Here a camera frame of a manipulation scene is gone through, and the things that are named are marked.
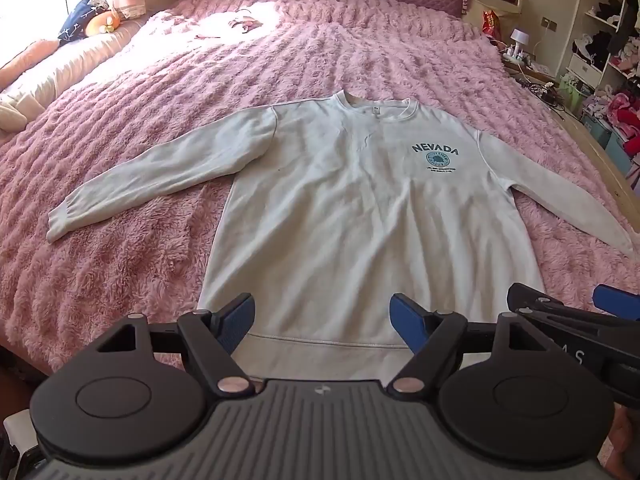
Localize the small pink garment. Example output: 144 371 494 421
227 10 263 33

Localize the navy patterned pillow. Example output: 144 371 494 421
57 0 111 42

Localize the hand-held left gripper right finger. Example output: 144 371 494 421
389 292 546 395

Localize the pile of pink clothes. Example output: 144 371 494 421
597 87 640 141

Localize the green storage box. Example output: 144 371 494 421
559 74 593 116

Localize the white table lamp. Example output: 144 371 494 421
509 28 532 61

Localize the white window seat cushion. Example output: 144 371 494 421
0 17 151 121

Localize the peach pillow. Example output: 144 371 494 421
0 37 61 78

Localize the white printed sweatshirt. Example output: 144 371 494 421
46 89 636 381

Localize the teal storage box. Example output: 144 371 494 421
580 112 636 171

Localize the orange plush toy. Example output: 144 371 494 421
85 10 123 37

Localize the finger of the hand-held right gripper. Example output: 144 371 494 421
592 285 640 322
507 283 601 317

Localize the wooden bedside platform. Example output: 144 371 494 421
502 55 640 196

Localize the red snack bag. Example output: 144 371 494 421
481 9 502 41

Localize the white open wardrobe shelving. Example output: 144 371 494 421
565 0 640 126

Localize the person's right forearm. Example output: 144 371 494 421
611 405 640 480

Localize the tangle of black cables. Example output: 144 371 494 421
515 77 563 106

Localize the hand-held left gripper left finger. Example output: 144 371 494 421
89 292 257 395

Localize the pink fluffy blanket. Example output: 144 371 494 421
0 0 640 376

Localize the white power strip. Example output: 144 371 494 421
502 52 551 73

